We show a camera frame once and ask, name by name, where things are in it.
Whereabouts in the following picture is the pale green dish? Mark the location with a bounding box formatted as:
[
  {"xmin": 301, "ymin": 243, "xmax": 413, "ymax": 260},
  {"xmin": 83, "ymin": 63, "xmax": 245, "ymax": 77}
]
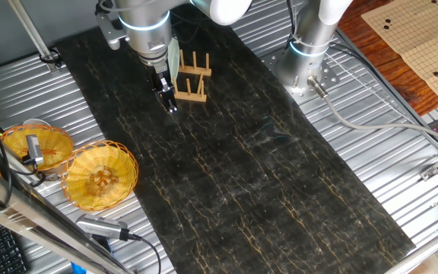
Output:
[{"xmin": 167, "ymin": 37, "xmax": 183, "ymax": 79}]

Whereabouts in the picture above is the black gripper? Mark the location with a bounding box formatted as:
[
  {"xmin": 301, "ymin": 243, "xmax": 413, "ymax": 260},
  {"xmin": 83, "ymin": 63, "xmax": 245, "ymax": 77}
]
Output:
[{"xmin": 151, "ymin": 60, "xmax": 179, "ymax": 114}]

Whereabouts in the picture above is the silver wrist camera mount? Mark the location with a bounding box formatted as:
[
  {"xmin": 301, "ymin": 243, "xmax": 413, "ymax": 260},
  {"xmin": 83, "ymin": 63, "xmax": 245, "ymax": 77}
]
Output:
[{"xmin": 96, "ymin": 3, "xmax": 129, "ymax": 50}]

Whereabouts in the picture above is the wooden dish rack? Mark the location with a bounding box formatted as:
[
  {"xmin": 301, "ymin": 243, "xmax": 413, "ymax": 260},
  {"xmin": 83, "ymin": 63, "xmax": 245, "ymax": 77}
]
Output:
[{"xmin": 172, "ymin": 49, "xmax": 212, "ymax": 104}]

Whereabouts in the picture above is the aluminium frame bar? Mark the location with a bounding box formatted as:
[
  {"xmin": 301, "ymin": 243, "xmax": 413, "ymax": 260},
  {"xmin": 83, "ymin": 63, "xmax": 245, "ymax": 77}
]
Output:
[{"xmin": 0, "ymin": 129, "xmax": 136, "ymax": 274}]

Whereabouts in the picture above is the yellow wicker basket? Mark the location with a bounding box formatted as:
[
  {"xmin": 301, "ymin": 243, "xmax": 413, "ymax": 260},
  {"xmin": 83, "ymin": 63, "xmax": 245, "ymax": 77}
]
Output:
[
  {"xmin": 59, "ymin": 139, "xmax": 140, "ymax": 212},
  {"xmin": 0, "ymin": 123, "xmax": 75, "ymax": 172}
]

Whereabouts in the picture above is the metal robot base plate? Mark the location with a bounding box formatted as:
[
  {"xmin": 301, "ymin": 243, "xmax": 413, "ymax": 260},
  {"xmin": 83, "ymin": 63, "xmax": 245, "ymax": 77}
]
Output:
[{"xmin": 260, "ymin": 47, "xmax": 341, "ymax": 104}]

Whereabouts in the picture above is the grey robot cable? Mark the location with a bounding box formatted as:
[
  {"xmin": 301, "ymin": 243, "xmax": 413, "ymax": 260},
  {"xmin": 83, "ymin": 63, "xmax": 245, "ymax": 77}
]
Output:
[{"xmin": 306, "ymin": 75, "xmax": 438, "ymax": 151}]

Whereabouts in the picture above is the white bowl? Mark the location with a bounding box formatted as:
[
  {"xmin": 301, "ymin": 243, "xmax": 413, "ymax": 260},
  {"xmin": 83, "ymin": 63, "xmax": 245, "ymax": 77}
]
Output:
[{"xmin": 23, "ymin": 118, "xmax": 52, "ymax": 129}]

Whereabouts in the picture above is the silver depth camera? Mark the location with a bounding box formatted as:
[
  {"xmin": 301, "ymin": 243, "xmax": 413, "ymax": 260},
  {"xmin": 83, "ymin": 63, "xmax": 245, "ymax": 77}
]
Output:
[
  {"xmin": 75, "ymin": 213, "xmax": 131, "ymax": 241},
  {"xmin": 24, "ymin": 133, "xmax": 45, "ymax": 167}
]

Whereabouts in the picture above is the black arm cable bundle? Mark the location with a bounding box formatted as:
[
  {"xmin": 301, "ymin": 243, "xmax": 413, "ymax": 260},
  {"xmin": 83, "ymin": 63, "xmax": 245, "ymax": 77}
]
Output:
[{"xmin": 285, "ymin": 0, "xmax": 300, "ymax": 49}]

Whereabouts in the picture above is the black cable tie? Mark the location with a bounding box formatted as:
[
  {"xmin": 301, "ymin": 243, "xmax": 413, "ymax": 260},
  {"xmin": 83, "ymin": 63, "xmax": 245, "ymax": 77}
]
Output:
[{"xmin": 38, "ymin": 47, "xmax": 63, "ymax": 65}]

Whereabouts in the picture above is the black marble pattern mat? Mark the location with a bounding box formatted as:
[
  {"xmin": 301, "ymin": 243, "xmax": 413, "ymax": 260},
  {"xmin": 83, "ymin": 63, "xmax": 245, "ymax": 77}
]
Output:
[{"xmin": 56, "ymin": 0, "xmax": 417, "ymax": 274}]

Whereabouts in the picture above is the aluminium pole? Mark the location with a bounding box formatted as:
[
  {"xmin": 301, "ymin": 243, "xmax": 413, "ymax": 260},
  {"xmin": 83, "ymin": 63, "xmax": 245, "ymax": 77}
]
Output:
[{"xmin": 8, "ymin": 0, "xmax": 62, "ymax": 73}]

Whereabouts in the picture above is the black camera cable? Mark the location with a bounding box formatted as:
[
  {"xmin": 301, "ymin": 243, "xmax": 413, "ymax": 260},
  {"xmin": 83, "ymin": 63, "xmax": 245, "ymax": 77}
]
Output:
[
  {"xmin": 0, "ymin": 102, "xmax": 47, "ymax": 210},
  {"xmin": 127, "ymin": 232, "xmax": 163, "ymax": 274}
]

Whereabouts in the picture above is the paper go board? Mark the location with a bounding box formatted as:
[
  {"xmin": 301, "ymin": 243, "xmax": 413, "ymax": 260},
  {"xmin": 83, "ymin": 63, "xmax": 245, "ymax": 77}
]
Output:
[{"xmin": 360, "ymin": 0, "xmax": 438, "ymax": 102}]

